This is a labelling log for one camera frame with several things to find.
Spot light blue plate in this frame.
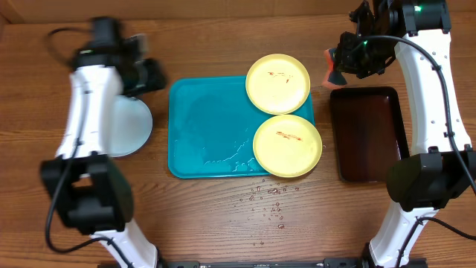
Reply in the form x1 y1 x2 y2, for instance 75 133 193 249
109 95 153 158

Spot red black sponge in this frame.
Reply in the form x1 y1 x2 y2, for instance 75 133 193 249
322 48 347 90

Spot yellow-green plate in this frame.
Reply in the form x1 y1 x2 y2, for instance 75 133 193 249
245 54 311 115
253 115 323 178

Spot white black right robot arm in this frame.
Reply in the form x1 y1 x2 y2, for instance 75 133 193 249
323 1 475 267

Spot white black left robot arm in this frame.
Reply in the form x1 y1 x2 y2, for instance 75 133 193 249
40 16 167 267

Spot teal plastic tray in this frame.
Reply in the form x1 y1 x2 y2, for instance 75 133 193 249
167 76 316 180

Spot black water tray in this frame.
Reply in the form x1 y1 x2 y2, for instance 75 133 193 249
329 86 410 183

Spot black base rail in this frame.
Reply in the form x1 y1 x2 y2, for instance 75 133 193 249
97 257 428 268

